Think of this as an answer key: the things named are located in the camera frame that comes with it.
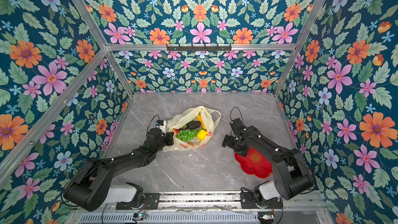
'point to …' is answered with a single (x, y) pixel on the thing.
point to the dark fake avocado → (194, 124)
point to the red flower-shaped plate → (255, 163)
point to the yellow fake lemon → (201, 135)
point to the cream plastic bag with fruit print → (209, 117)
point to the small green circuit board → (140, 216)
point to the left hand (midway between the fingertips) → (175, 129)
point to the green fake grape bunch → (187, 135)
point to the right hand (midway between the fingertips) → (228, 147)
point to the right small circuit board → (265, 217)
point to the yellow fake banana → (200, 118)
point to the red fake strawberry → (175, 130)
